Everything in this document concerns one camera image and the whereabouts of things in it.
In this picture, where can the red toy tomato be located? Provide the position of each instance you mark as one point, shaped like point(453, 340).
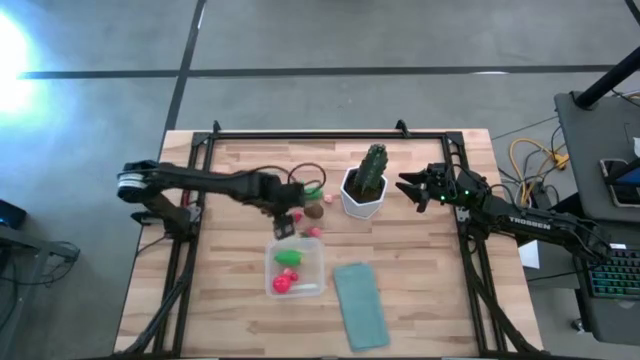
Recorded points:
point(281, 284)

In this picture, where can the smartphone on desk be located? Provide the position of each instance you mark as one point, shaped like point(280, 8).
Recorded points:
point(625, 197)

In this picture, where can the rainbow backlit keyboard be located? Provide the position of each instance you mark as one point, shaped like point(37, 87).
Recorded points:
point(617, 275)

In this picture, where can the green cactus plant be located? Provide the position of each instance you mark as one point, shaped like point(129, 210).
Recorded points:
point(372, 167)

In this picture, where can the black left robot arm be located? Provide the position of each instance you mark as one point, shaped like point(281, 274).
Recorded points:
point(200, 179)

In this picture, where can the white faceted plant pot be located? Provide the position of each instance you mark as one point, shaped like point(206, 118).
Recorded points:
point(362, 209)

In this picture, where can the teal folded cloth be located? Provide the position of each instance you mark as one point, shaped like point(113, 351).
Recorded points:
point(360, 307)

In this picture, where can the small pink toy radish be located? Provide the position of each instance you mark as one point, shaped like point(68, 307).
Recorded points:
point(287, 272)

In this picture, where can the brown toy kiwi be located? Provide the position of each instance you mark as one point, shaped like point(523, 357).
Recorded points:
point(315, 211)

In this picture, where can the white paper sheet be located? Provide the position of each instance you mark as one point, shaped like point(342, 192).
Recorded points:
point(530, 255)

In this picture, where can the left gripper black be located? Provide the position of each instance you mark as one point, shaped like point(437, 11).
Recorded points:
point(285, 192)

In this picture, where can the clear plastic tupperware container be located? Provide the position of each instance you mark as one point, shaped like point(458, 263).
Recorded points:
point(315, 270)

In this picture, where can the grey desk with pole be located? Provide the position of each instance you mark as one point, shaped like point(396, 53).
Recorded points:
point(590, 150)

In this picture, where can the black box device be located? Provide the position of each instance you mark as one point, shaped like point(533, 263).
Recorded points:
point(10, 215)

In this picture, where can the black round pole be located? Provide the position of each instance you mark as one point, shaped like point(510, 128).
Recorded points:
point(607, 79)

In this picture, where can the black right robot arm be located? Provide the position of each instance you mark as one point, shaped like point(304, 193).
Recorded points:
point(530, 222)

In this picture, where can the small red toy fruit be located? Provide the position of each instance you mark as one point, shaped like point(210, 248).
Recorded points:
point(295, 276)

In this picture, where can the green toy pepper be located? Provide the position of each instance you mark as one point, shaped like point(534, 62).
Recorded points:
point(288, 257)

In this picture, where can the dark desk under keyboard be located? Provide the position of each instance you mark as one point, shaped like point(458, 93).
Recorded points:
point(610, 320)

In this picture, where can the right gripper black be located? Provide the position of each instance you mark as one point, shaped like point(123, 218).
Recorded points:
point(440, 182)

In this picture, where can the black aluminium table frame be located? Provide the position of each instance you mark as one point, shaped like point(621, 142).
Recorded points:
point(325, 135)

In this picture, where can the red toy strawberry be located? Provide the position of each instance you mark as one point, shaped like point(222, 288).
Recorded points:
point(298, 217)

